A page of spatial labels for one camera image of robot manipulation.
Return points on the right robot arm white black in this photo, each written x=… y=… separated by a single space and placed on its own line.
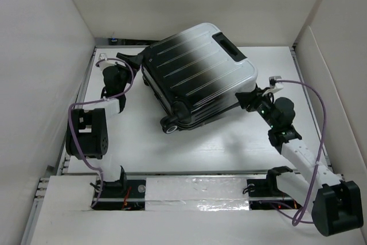
x=334 y=204

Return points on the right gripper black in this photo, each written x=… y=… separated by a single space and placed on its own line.
x=252 y=98

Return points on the silver taped mounting rail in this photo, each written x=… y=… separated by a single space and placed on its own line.
x=191 y=193

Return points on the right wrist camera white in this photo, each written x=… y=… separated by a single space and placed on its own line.
x=275 y=85

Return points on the white black hard-shell suitcase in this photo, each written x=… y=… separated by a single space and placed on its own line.
x=195 y=75

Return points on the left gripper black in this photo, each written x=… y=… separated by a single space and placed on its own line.
x=135 y=61

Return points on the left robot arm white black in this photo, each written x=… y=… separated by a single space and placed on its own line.
x=87 y=133

